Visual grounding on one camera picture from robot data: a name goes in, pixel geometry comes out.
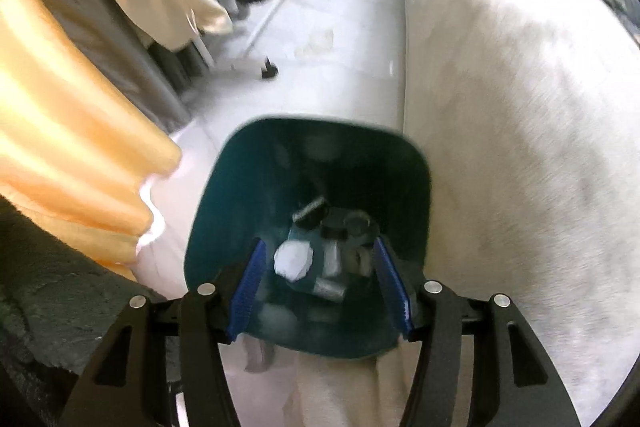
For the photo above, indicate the white crumpled paper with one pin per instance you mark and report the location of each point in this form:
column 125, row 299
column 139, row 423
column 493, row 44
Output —
column 295, row 259

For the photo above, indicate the grey bed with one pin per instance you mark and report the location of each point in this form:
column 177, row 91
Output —
column 500, row 107

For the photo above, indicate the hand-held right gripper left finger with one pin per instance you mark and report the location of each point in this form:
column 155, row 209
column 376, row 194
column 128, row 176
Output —
column 247, row 287

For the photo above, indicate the cream cloth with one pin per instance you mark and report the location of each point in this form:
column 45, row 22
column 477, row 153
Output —
column 340, row 392

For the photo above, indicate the dark blurred object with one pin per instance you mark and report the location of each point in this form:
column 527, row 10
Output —
column 345, row 227

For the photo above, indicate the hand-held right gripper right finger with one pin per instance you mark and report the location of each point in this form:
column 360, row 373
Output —
column 395, row 292

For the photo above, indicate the grey cylinder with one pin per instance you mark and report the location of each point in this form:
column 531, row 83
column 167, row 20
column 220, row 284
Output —
column 332, row 290

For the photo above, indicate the yellow curtain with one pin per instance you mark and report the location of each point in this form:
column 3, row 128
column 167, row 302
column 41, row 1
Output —
column 60, row 132

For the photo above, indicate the teal trash bin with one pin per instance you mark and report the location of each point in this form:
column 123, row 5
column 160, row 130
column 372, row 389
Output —
column 260, row 167

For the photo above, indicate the dark grey fleece cloth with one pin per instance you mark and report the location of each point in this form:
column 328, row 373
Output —
column 50, row 282

